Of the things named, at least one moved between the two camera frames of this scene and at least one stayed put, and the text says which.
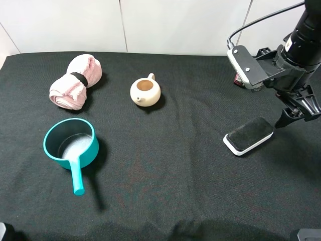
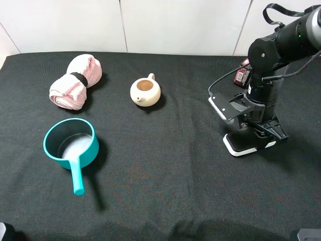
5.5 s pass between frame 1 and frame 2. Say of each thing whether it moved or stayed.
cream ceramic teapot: stayed
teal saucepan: stayed
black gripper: moved
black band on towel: stayed
